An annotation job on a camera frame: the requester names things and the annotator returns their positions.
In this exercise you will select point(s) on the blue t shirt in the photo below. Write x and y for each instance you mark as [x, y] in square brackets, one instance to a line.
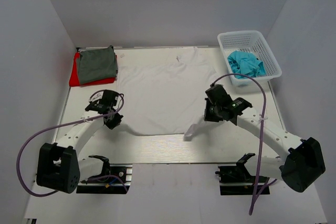
[246, 64]

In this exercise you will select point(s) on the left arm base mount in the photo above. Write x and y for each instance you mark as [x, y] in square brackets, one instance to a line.
[113, 179]

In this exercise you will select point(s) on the folded grey t shirt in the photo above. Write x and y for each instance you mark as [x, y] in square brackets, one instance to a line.
[97, 64]

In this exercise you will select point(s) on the white plastic basket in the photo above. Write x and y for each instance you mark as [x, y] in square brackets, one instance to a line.
[250, 41]

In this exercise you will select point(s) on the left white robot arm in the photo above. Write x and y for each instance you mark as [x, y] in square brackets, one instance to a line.
[59, 167]

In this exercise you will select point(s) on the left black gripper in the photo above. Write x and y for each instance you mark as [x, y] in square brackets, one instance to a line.
[115, 123]

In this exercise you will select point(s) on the folded red t shirt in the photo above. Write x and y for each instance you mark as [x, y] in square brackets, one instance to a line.
[74, 80]

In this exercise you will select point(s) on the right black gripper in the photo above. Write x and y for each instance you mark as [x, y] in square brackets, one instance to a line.
[208, 116]

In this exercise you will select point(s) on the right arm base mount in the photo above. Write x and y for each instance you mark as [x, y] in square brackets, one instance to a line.
[235, 179]

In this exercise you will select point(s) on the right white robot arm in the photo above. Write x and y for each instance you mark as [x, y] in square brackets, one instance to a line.
[299, 162]

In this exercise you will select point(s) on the white t shirt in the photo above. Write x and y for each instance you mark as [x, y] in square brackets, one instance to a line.
[166, 99]

